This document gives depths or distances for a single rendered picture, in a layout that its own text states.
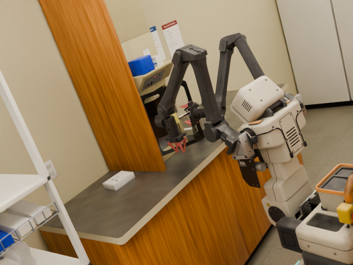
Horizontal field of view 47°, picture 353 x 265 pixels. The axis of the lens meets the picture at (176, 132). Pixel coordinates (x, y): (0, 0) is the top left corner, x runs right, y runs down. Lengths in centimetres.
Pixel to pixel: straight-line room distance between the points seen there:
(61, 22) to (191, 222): 137
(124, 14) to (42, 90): 66
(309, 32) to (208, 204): 315
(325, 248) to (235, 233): 106
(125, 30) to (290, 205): 133
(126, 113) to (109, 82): 20
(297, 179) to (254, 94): 49
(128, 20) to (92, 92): 48
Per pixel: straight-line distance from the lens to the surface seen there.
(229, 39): 230
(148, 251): 214
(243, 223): 286
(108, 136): 264
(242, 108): 191
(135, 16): 256
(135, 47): 251
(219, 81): 230
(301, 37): 523
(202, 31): 383
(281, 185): 202
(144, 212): 208
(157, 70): 244
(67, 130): 264
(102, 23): 231
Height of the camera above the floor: 186
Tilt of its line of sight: 18 degrees down
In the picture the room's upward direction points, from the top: 19 degrees counter-clockwise
